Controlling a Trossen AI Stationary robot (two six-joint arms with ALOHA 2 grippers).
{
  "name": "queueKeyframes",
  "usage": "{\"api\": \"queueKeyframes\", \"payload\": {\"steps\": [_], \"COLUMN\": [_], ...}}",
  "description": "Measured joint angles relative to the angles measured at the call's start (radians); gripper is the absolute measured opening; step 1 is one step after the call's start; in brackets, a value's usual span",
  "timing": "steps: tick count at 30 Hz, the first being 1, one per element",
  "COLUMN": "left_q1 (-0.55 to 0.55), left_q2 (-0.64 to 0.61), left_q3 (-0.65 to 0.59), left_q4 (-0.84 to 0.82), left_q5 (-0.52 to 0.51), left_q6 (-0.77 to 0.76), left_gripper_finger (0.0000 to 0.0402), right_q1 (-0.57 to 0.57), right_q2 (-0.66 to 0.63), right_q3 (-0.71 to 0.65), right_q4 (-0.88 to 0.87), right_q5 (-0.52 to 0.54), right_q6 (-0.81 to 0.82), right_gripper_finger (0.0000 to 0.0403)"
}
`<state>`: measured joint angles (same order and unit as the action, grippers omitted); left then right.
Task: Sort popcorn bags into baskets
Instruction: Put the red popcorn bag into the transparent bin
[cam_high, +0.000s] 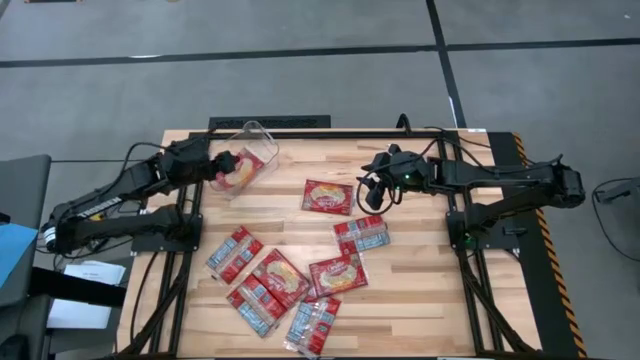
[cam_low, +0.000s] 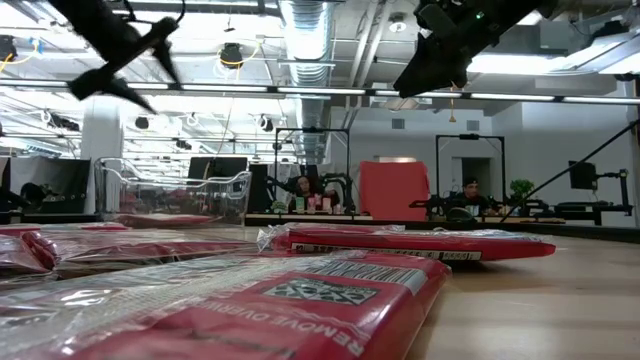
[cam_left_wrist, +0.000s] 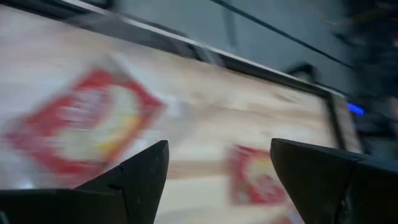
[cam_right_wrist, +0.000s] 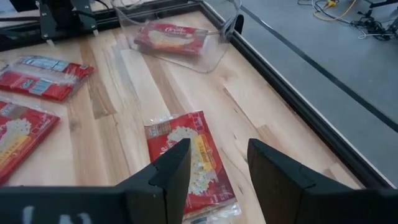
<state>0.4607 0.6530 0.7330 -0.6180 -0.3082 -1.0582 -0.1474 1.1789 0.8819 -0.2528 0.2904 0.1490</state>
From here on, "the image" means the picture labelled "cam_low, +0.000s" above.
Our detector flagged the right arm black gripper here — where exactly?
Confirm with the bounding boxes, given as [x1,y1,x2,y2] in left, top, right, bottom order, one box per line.
[392,0,501,99]

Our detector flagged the seated person with cap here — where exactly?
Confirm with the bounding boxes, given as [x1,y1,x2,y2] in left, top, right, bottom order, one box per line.
[448,176,496,219]

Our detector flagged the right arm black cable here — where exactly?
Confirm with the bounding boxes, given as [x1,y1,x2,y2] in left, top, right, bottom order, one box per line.
[498,118,640,224]

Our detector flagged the black computer monitor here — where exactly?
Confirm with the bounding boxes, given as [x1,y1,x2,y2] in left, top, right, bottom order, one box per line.
[188,155,249,182]

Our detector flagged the green potted plant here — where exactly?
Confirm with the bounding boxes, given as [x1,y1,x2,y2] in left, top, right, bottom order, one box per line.
[509,178,536,204]

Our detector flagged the black ceiling lamp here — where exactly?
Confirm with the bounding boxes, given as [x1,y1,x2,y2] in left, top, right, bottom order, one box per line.
[0,34,18,62]

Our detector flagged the black background desk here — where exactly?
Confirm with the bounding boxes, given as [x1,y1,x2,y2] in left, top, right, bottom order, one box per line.
[552,199,635,226]

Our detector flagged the black ceiling camera yellow cable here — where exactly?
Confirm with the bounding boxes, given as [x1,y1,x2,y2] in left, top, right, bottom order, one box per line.
[218,42,245,70]

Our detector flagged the pink cups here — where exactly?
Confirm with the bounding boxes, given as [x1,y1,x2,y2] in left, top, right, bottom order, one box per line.
[306,195,334,214]

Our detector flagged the orange-red fabric panel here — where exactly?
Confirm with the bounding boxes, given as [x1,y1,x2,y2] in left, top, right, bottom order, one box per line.
[358,160,432,222]

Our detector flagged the black workstation frame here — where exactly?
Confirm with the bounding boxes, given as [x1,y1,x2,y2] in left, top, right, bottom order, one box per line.
[273,126,352,215]
[434,133,507,214]

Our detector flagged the dark partition screen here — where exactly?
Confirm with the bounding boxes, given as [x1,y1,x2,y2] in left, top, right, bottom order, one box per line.
[9,157,92,215]

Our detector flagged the silver ventilation duct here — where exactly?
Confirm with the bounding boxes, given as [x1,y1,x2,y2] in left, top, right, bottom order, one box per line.
[278,0,335,162]

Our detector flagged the clear plastic basket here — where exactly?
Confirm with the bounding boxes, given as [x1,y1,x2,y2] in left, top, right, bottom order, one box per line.
[93,156,253,227]

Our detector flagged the black monitor on arm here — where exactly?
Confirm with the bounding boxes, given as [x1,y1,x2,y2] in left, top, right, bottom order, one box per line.
[567,159,599,192]

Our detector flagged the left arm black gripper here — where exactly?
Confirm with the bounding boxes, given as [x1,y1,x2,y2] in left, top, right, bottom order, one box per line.
[47,0,182,114]

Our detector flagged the long LED light bar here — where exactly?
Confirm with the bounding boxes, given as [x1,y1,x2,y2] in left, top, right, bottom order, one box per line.
[0,77,640,107]

